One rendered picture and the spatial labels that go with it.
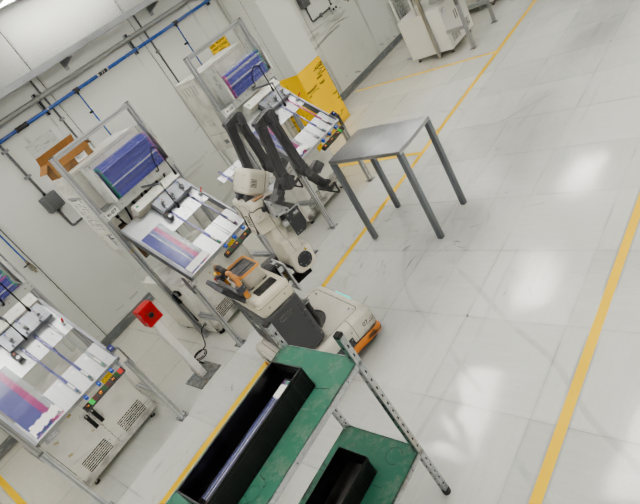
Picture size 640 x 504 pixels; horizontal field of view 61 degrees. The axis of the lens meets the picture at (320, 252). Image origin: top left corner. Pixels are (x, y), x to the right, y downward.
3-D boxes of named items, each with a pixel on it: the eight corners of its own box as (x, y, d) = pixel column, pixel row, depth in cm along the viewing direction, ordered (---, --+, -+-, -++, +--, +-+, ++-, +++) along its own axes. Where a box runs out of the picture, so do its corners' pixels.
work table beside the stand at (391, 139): (442, 239, 406) (399, 151, 368) (372, 238, 457) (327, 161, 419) (467, 201, 428) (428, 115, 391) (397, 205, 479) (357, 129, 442)
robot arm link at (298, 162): (257, 115, 295) (266, 114, 286) (265, 108, 297) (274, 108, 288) (298, 177, 316) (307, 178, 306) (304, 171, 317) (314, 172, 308)
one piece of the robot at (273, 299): (309, 379, 333) (234, 283, 293) (268, 350, 378) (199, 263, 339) (346, 341, 343) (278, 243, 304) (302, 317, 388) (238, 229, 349)
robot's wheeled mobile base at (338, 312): (315, 404, 333) (294, 379, 321) (268, 367, 386) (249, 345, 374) (386, 329, 354) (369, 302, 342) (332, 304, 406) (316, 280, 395)
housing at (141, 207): (181, 185, 455) (180, 174, 443) (141, 223, 429) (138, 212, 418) (174, 181, 456) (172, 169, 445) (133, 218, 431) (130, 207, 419)
